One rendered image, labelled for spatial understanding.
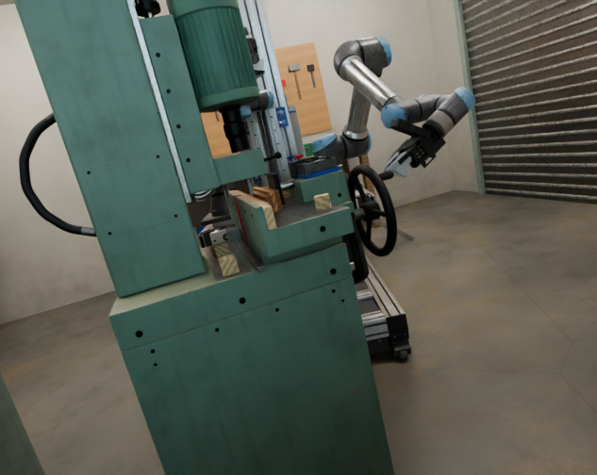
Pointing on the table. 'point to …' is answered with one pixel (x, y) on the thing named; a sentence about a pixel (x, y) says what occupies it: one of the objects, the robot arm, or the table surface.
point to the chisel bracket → (240, 167)
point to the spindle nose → (235, 127)
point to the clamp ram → (279, 184)
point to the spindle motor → (215, 52)
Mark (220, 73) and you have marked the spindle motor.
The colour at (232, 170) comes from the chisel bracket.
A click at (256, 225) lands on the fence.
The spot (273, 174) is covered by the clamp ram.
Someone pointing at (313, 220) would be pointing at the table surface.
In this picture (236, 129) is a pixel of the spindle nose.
